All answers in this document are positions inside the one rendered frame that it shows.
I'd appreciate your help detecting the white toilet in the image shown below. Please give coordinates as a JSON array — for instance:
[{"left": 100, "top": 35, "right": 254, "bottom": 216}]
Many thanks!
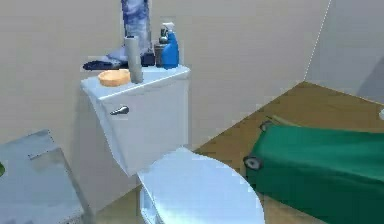
[{"left": 79, "top": 64, "right": 266, "bottom": 224}]

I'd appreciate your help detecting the blue spray bottle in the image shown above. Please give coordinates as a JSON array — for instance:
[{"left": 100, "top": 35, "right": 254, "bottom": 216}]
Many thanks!
[{"left": 160, "top": 21, "right": 181, "bottom": 70}]

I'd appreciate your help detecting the dark soap dispenser bottle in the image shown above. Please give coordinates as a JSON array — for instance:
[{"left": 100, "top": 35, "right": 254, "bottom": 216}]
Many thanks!
[{"left": 153, "top": 26, "right": 170, "bottom": 68}]

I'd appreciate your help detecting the silver flush lever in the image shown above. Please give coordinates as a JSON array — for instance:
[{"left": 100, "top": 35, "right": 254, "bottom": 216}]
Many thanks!
[{"left": 109, "top": 105, "right": 130, "bottom": 116}]

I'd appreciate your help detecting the grey cardboard tube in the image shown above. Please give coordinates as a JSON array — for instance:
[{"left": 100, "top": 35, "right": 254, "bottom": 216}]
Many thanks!
[{"left": 124, "top": 35, "right": 145, "bottom": 84}]

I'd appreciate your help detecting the green wheeled bin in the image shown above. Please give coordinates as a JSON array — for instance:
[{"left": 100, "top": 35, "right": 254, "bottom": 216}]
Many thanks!
[{"left": 242, "top": 115, "right": 384, "bottom": 224}]

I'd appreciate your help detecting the grey metal cabinet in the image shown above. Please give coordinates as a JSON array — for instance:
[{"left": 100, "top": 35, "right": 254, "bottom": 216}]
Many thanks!
[{"left": 0, "top": 129, "right": 95, "bottom": 224}]

